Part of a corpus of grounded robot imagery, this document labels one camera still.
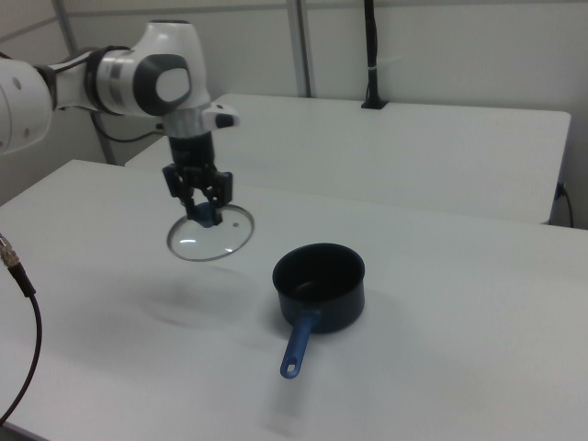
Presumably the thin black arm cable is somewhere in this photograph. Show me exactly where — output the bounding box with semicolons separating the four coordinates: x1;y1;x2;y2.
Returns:
93;109;167;144

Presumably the glass lid with blue knob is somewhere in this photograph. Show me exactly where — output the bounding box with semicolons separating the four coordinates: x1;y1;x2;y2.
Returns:
165;200;255;264

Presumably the white table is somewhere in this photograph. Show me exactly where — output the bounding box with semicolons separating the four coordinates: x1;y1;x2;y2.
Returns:
124;93;572;226

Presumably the grey metal frame post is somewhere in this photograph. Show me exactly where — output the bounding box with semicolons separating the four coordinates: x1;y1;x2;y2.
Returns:
286;0;319;98
51;0;117;165

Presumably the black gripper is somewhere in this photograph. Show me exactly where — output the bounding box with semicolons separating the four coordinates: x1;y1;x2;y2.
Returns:
161;131;233;227

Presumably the dark blue saucepan with handle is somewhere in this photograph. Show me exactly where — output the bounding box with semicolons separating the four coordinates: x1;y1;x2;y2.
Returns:
271;242;368;380

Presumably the black pole with cables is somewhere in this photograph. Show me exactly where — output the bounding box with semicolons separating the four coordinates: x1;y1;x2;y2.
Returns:
360;0;390;110

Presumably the black cable with metal connector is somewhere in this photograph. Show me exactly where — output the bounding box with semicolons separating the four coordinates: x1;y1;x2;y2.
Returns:
0;232;45;423

